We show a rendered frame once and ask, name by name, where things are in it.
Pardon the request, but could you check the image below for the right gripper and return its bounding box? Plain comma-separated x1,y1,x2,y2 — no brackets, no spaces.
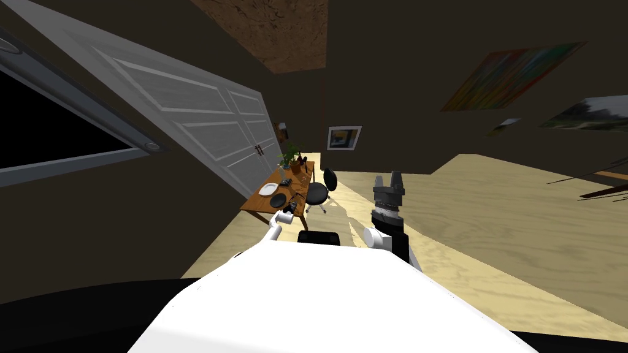
372,171,406,211

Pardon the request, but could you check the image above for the wooden desk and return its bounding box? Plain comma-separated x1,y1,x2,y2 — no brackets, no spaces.
239,142,316,231

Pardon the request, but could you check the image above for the black office chair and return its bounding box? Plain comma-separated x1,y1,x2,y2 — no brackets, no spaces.
305,167,339,215

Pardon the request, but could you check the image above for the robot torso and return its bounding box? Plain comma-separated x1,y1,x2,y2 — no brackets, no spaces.
126,230,542,353

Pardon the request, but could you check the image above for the white panelled double door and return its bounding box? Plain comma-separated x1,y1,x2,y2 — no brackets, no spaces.
2,0,285,199

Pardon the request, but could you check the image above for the brown cork board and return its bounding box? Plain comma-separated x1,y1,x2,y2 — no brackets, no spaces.
190,0,329,75

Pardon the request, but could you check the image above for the grey framed window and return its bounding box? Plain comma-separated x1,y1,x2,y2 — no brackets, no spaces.
0,28,166,188

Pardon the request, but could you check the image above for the white framed wall picture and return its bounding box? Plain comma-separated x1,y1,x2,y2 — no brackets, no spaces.
326,124,364,152

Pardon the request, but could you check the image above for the colourful striped wall painting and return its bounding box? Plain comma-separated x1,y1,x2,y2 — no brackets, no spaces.
440,42,588,113

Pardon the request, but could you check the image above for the grey landscape wall picture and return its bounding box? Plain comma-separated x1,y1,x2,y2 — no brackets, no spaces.
538,95,628,133

